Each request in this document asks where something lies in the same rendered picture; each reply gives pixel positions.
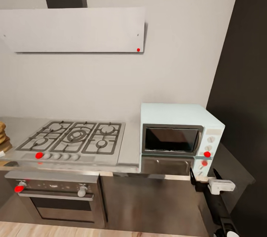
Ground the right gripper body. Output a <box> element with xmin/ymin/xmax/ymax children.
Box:
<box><xmin>195</xmin><ymin>182</ymin><xmax>226</xmax><ymax>208</ymax></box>

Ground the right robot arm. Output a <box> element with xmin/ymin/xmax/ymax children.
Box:
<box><xmin>190</xmin><ymin>168</ymin><xmax>241</xmax><ymax>237</ymax></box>

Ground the popcorn bag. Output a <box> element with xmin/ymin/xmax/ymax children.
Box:
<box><xmin>0</xmin><ymin>122</ymin><xmax>10</xmax><ymax>145</ymax></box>

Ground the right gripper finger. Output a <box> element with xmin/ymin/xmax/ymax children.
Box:
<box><xmin>190</xmin><ymin>168</ymin><xmax>200</xmax><ymax>186</ymax></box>
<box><xmin>213</xmin><ymin>168</ymin><xmax>223</xmax><ymax>180</ymax></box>

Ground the microwave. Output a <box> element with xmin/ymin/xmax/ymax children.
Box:
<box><xmin>140</xmin><ymin>103</ymin><xmax>225</xmax><ymax>157</ymax></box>

